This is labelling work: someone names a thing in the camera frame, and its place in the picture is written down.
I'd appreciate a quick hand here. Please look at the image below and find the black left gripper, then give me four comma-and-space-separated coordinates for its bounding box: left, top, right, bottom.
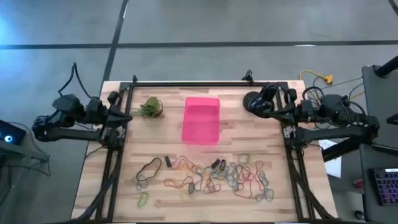
86, 98, 133, 128

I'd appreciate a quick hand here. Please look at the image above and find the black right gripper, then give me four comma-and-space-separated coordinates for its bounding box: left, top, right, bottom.
269, 98, 322, 124

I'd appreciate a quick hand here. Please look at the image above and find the large black rubber band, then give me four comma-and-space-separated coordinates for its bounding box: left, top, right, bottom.
136, 157, 163, 182

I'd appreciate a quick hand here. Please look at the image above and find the orange-red rubber band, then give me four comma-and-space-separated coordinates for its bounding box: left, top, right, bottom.
164, 175, 194, 190

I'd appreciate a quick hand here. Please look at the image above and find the lime green rubber band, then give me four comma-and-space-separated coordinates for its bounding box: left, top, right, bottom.
137, 191, 150, 209

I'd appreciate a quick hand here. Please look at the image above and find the large red rubber band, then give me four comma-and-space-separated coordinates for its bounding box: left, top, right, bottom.
232, 164, 254, 200

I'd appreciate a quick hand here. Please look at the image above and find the yellow rubber band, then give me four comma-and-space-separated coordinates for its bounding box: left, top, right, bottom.
179, 184, 192, 203

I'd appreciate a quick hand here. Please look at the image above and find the pink translucent plastic bin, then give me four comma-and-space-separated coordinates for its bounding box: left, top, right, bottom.
182, 96, 221, 146

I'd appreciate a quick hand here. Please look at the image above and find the grey-blue rubber band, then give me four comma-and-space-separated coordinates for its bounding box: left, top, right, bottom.
254, 170, 275, 202

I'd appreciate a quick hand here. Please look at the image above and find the teal rubber band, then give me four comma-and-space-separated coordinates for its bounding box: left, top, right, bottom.
214, 167, 231, 184
195, 164, 216, 175

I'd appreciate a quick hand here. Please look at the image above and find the silver mounting plate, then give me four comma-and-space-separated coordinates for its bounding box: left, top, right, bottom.
282, 125, 296, 139

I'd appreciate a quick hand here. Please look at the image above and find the black desk lamp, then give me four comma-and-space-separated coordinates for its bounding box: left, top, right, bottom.
242, 83, 280, 119

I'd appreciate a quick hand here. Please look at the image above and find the small potted green plant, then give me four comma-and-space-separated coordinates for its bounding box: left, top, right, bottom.
132, 96, 164, 119

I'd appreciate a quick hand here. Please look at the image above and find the black diagonal bar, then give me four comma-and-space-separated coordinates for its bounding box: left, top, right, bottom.
322, 136, 361, 162

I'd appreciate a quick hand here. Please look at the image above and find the white paper sheet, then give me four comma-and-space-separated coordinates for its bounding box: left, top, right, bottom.
317, 138, 342, 179

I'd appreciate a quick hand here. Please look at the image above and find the grey side table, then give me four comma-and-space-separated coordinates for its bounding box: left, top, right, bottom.
361, 64, 398, 149

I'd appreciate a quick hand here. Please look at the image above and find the grey side stand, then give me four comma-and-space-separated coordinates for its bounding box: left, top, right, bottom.
0, 144, 50, 164

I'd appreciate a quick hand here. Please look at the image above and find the grey desk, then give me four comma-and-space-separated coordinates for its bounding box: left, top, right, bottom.
359, 143, 398, 223

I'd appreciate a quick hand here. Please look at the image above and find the black device with blue light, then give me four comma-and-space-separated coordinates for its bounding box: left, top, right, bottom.
0, 119, 27, 146

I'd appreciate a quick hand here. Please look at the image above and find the black pole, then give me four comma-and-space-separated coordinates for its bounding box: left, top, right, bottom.
374, 55, 398, 78

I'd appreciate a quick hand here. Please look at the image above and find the backlit black keyboard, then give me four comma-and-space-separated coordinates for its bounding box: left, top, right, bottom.
369, 167, 398, 207

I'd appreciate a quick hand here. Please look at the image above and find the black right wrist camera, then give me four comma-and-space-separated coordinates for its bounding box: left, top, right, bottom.
285, 88, 298, 104

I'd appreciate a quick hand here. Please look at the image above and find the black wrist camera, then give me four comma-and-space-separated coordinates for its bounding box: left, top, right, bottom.
107, 91, 121, 106
285, 88, 298, 104

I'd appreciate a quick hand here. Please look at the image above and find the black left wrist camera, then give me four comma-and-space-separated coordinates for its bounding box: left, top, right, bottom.
107, 91, 121, 106

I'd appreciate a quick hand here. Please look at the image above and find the yellow extension cord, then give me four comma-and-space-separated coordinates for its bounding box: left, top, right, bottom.
298, 69, 334, 86

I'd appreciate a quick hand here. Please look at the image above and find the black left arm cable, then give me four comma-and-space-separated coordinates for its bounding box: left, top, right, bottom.
57, 62, 94, 100

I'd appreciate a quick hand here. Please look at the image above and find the black aluminium table frame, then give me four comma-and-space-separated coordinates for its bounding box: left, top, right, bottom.
74, 74, 340, 223

